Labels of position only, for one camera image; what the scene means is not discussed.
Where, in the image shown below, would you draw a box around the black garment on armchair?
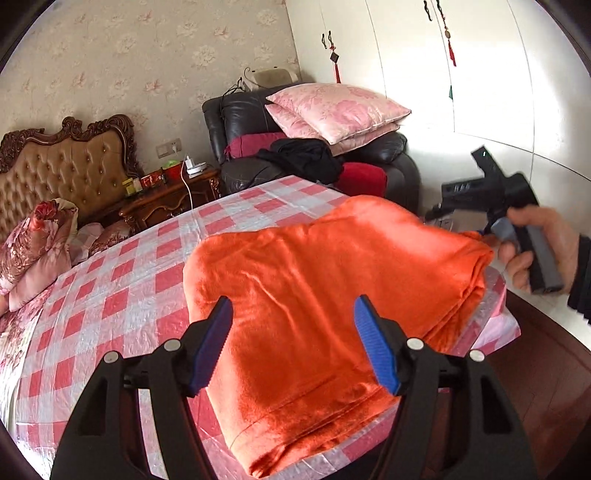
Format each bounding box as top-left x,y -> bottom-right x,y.
256,138 -> 342,185

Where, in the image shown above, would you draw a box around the white charging cable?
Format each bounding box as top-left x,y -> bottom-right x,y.
178,155 -> 198,213

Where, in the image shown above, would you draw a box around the pink checkered plastic sheet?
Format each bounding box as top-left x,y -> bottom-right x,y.
1,176 -> 521,479

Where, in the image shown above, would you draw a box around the plain pink pillow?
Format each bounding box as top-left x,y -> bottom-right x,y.
8,252 -> 71,312

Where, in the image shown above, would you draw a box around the black leather armchair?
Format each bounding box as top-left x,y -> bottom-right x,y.
202,87 -> 421,213

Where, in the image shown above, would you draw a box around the pink satin pillow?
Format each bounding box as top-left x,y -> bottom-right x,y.
266,83 -> 412,145
266,104 -> 400,156

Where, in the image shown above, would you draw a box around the red cushion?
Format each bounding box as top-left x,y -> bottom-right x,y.
334,162 -> 388,198

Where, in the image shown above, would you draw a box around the red tassel ornament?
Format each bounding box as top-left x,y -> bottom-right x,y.
322,30 -> 342,84

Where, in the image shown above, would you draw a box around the white wardrobe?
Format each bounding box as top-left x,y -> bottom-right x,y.
287,1 -> 590,233

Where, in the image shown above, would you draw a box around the magenta cushion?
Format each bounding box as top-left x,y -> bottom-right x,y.
224,132 -> 287,160

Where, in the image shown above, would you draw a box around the right hand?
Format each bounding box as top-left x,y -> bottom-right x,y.
498,205 -> 580,293

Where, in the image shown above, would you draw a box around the lower pink satin pillow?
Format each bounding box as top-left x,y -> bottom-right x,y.
266,104 -> 400,156

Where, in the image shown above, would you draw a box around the wooden nightstand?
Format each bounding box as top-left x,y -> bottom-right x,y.
119,167 -> 225,234

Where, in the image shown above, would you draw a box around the top pink satin pillow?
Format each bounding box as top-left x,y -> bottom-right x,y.
266,83 -> 412,145

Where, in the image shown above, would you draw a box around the orange fleece pants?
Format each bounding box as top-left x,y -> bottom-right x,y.
183,196 -> 493,478

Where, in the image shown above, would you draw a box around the tufted brown headboard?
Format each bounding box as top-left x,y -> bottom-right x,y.
1,114 -> 144,239

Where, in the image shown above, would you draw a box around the floral red pillow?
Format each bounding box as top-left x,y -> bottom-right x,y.
1,198 -> 78,302

